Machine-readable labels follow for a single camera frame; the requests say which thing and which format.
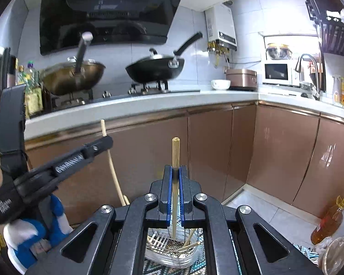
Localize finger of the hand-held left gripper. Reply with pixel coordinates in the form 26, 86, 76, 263
50, 135, 114, 179

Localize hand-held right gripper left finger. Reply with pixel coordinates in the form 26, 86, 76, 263
26, 165, 173, 275

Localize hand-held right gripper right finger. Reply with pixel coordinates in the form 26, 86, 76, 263
179, 165, 324, 275

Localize wooden chopstick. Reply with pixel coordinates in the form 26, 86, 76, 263
100, 119, 130, 207
185, 229, 198, 245
171, 137, 180, 240
177, 242, 201, 252

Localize clear plastic utensil holder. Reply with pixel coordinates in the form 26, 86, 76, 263
145, 226, 204, 270

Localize person's left hand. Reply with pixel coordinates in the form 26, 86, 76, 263
3, 193, 74, 274

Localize green label bottle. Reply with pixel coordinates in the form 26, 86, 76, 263
17, 61, 44, 119

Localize dark sauce bottle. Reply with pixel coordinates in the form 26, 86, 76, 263
42, 86, 53, 113

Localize brass wok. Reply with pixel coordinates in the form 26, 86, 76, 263
40, 31, 107, 97

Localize glass wok lid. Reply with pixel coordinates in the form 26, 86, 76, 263
41, 57, 106, 77

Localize black gas stove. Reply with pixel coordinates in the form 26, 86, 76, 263
50, 80, 201, 112

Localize bronze lower cabinets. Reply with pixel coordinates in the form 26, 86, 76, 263
0, 100, 344, 235

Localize black wok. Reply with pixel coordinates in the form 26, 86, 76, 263
125, 31, 204, 84

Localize black wok lid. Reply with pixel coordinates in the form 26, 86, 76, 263
127, 48, 184, 70

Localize white bowl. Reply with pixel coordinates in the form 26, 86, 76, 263
211, 79, 231, 90

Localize bronze rice cooker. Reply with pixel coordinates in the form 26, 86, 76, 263
225, 68, 258, 92

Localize black range hood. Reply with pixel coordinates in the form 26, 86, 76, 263
39, 0, 190, 56

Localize cooking oil bottle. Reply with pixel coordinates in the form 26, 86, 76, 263
311, 195, 344, 246

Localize trash bin with bag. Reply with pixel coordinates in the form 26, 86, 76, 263
315, 236, 344, 275

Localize white microwave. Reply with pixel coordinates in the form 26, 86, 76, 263
262, 61, 300, 87

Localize steel pot with lid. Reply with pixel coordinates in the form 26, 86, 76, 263
265, 43, 293, 61

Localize white water heater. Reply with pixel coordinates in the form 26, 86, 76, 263
205, 4, 237, 51

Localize steel faucet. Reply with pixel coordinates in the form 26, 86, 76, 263
294, 53, 322, 101

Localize white spray bottle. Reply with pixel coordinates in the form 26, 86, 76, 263
333, 75, 342, 107

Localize black wall rack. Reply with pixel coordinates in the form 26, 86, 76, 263
298, 0, 344, 59

